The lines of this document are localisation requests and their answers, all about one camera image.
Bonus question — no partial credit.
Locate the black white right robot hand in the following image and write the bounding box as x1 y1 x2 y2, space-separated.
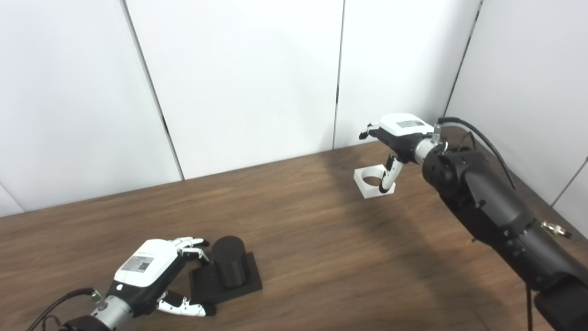
359 113 437 194

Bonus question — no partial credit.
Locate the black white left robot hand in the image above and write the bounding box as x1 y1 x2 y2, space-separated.
108 237 216 318

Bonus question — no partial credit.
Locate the white square piece with hole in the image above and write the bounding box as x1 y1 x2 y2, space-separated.
353 164 396 199

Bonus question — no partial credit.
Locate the black peg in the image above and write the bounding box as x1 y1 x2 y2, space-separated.
189 236 263 305

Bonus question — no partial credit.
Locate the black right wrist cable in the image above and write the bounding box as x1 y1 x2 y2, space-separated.
436 117 533 331

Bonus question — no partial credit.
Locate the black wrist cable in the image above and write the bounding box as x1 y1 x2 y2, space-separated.
436 117 533 331
25 288 95 331

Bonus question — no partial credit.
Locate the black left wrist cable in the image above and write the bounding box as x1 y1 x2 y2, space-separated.
25 288 95 331

